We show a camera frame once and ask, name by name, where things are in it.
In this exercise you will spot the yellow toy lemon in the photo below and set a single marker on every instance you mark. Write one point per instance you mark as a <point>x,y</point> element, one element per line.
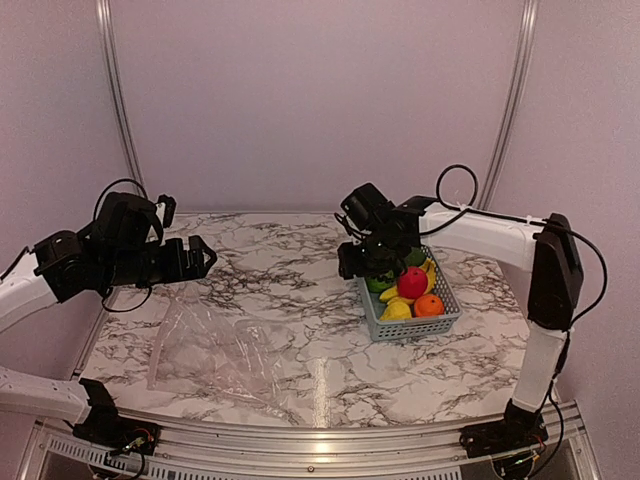
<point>397,309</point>

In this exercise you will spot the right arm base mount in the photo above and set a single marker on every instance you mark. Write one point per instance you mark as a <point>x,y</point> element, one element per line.
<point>497,437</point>

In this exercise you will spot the yellow toy banana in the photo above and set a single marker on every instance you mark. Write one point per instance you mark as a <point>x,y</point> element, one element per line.
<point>429,267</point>

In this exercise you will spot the green toy watermelon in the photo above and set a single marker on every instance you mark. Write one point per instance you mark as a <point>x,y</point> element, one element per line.
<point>380,283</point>

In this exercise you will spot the orange toy orange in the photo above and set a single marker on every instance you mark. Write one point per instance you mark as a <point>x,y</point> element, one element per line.
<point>429,305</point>

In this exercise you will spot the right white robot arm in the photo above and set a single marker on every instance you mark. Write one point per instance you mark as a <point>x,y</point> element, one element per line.
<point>546,250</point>

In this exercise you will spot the red toy apple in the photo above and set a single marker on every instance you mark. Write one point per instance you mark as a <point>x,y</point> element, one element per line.
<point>413,283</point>

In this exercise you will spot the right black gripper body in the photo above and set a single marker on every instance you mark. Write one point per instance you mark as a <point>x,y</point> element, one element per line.
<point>373,259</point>

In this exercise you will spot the aluminium frame post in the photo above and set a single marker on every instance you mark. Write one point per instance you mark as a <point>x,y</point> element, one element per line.
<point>109,49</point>
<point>515,93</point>

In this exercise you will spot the dark green toy avocado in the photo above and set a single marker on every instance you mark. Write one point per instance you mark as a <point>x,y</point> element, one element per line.
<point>416,257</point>

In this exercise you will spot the right aluminium frame post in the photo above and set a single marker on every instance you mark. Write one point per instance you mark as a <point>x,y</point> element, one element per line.
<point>515,93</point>

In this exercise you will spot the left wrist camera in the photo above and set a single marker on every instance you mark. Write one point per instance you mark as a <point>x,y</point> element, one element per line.
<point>165,209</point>

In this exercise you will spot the clear zip top bag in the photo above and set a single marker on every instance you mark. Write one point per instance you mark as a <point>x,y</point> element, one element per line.
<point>203,353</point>

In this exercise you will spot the grey plastic basket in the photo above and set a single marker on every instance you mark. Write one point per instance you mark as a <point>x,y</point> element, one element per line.
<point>414,327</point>

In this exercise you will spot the left aluminium frame post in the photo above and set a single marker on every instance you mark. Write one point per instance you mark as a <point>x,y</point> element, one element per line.
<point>109,49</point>

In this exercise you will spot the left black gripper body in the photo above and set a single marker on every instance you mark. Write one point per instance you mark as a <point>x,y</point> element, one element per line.
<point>129,267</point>

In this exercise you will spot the front aluminium rail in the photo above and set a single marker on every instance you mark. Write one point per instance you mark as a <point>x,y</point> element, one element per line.
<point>189,449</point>

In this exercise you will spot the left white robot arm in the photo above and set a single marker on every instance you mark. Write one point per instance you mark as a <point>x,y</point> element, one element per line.
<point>25,299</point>

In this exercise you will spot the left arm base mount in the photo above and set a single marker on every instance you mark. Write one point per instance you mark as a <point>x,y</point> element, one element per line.
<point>121,435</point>

